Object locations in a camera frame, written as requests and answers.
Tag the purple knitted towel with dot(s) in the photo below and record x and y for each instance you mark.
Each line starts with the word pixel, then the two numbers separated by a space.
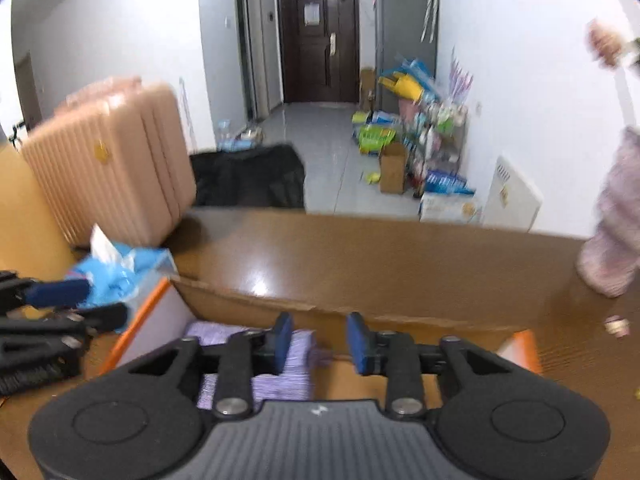
pixel 293 384

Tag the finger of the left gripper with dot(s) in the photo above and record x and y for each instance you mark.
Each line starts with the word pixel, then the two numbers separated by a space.
pixel 18 292
pixel 71 321

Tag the pink ribbed suitcase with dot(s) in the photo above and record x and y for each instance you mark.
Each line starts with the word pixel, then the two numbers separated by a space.
pixel 114 157

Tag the green plastic basket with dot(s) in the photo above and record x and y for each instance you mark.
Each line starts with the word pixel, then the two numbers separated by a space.
pixel 373 138

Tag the cluttered storage rack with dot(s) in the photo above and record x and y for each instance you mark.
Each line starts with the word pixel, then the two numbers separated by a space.
pixel 434 135

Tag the yellow watering can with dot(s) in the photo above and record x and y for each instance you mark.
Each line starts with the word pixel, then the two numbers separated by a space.
pixel 405 86

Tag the small brown cardboard box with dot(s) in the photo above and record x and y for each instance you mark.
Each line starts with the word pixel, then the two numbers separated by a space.
pixel 393 159

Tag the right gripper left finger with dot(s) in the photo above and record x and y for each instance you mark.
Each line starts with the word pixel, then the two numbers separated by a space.
pixel 244 356

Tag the grey refrigerator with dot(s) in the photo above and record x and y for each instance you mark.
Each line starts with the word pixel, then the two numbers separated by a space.
pixel 399 35

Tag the pinkish ceramic vase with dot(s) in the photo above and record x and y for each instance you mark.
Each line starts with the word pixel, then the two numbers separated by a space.
pixel 609 260

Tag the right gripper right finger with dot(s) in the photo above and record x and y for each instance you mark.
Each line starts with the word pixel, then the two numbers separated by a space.
pixel 392 355

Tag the red orange cardboard box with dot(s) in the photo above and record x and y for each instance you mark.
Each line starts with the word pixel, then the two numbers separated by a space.
pixel 175 302

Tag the black bag on floor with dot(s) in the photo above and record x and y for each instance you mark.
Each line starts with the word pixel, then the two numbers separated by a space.
pixel 271 176

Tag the white flat panel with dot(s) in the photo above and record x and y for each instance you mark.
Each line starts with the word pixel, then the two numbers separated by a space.
pixel 513 202

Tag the blue tissue pack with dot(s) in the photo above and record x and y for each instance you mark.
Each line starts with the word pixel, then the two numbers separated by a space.
pixel 120 274

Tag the dark brown entrance door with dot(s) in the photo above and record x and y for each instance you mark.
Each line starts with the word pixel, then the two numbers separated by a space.
pixel 319 44

